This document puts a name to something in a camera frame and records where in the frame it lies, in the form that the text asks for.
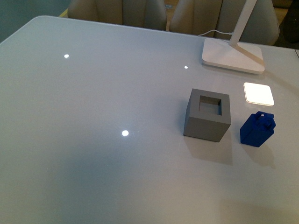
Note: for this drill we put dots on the white desk lamp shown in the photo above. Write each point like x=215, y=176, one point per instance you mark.
x=234, y=55

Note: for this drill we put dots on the blue block part with handle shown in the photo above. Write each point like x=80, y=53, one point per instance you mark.
x=257, y=129

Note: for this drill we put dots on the beige chair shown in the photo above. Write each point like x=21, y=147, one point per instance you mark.
x=136, y=13
x=217, y=18

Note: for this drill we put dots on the gray cube base with hole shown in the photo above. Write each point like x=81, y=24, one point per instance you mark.
x=207, y=115

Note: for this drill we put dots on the beige chair right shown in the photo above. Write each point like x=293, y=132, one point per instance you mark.
x=217, y=18

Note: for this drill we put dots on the beige chair left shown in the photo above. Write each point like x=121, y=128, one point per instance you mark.
x=136, y=13

